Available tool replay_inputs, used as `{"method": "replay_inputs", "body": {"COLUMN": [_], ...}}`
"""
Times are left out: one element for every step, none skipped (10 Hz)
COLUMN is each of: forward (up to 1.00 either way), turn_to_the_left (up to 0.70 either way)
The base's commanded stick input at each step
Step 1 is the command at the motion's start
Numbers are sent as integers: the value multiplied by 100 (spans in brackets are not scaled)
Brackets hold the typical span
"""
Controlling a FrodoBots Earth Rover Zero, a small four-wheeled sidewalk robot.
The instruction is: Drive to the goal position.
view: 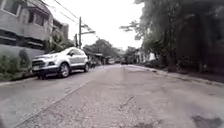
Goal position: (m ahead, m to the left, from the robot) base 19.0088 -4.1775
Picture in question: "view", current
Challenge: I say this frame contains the white building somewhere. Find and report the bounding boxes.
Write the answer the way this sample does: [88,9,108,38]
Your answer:
[135,49,157,64]

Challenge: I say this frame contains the overhead wires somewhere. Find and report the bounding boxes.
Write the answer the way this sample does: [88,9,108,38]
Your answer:
[31,0,101,40]

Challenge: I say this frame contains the grey wall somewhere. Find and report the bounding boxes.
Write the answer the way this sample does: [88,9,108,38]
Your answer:
[0,43,47,64]

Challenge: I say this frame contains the silver car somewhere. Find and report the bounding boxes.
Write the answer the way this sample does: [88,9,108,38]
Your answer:
[31,46,91,80]

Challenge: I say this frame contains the green bushes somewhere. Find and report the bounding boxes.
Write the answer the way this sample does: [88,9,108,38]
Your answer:
[0,49,34,82]

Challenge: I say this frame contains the distant trees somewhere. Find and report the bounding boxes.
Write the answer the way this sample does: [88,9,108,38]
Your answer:
[83,38,122,58]

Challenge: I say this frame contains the utility pole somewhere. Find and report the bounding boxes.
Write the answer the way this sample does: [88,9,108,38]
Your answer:
[77,16,97,50]

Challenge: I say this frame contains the grey concrete road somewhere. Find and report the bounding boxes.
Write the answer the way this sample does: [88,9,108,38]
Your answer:
[0,63,224,128]

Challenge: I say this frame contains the grey building with balconies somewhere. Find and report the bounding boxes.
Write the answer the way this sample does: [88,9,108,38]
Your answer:
[0,0,70,51]

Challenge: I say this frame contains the concrete kerb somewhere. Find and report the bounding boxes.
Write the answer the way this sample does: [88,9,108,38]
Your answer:
[128,64,224,88]

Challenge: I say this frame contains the row of dark trees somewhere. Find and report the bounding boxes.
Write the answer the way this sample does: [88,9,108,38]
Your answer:
[119,0,224,75]

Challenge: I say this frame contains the roadside shelter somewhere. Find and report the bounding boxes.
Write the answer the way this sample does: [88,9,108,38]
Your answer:
[85,51,108,66]

